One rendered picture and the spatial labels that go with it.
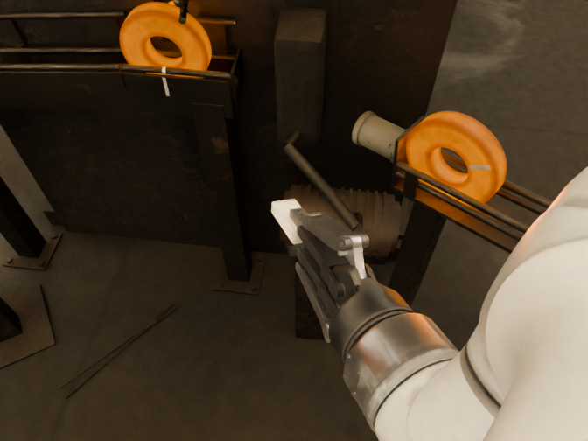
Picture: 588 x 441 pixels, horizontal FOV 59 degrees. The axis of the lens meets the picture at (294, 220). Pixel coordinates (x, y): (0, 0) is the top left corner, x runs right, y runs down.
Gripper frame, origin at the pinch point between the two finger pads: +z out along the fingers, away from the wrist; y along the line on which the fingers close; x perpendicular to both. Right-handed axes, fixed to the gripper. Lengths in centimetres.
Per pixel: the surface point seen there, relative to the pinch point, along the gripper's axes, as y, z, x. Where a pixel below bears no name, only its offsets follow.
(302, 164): 9.6, 30.6, 15.3
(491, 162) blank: -2.8, 3.0, 30.5
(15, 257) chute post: 65, 94, -42
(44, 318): 71, 72, -36
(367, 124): -0.5, 23.1, 22.7
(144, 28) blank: -10.3, 45.8, -8.8
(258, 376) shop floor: 72, 36, 13
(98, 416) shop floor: 79, 42, -26
